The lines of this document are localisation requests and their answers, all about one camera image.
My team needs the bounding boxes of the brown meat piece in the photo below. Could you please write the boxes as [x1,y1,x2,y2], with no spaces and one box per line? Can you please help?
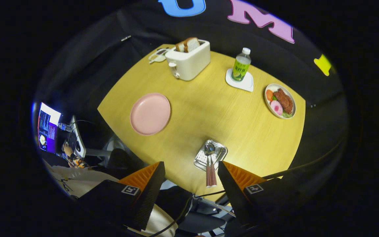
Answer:
[273,88,293,115]

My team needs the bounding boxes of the metal wire basket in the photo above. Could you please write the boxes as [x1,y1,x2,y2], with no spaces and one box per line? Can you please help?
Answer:
[194,140,228,171]

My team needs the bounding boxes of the white square coaster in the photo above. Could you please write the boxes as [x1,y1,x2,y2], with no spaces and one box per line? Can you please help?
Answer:
[225,68,254,92]

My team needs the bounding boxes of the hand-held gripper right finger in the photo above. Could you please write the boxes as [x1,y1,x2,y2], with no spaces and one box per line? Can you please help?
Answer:
[217,161,308,229]

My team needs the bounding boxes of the white divided condiment dish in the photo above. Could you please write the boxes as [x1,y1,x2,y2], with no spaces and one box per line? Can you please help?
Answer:
[148,48,170,64]

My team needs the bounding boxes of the fork with checkered handle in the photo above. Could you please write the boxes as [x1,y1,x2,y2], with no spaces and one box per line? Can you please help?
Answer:
[205,154,212,188]

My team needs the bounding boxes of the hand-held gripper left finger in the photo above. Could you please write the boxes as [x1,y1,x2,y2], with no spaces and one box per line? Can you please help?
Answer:
[78,161,166,231]

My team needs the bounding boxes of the pink plate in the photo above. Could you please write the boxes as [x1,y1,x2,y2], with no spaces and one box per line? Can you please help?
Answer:
[130,93,171,136]

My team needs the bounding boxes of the white toaster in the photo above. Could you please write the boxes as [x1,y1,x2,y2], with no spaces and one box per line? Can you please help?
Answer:
[165,39,211,81]

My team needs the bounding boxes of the spoon with checkered handle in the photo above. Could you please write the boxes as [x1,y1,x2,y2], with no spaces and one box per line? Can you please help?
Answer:
[204,142,217,188]

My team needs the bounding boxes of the white plate of food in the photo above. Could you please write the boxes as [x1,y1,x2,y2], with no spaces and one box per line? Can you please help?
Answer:
[264,84,296,119]

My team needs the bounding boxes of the pink round food slice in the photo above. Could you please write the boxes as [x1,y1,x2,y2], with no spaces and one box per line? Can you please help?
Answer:
[270,100,284,116]

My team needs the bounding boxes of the green label drink bottle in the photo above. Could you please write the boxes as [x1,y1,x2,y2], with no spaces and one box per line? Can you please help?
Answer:
[231,48,252,82]

